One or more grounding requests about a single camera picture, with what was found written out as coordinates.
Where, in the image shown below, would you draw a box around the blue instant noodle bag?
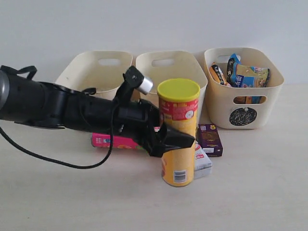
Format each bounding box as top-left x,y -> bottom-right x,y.
227,53 -> 270,88

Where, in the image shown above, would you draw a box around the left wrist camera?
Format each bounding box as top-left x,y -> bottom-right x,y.
115,65 -> 154,104

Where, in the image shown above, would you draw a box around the white blue milk carton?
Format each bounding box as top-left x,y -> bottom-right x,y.
194,142 -> 212,180

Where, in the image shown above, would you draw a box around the left cream bin triangle mark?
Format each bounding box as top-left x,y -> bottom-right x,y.
55,51 -> 133,100

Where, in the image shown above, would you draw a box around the right cream bin circle mark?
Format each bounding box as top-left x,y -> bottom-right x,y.
204,47 -> 284,129

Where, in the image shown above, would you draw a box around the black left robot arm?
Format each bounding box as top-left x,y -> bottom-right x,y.
0,65 -> 195,157

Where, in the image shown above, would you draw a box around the pink chips can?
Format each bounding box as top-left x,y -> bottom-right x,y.
90,133 -> 144,150

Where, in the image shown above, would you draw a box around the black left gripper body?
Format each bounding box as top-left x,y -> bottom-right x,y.
113,100 -> 167,157

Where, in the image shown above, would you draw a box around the middle cream bin square mark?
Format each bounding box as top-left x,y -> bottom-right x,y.
135,51 -> 207,122

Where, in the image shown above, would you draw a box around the orange instant noodle bag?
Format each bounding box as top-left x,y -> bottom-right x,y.
208,62 -> 251,104

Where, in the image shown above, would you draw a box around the purple drink carton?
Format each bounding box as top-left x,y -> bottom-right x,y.
197,124 -> 223,157

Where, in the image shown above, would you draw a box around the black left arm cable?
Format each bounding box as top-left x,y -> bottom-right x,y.
0,96 -> 128,169

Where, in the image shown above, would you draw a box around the yellow chips can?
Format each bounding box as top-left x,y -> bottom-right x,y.
157,78 -> 200,187

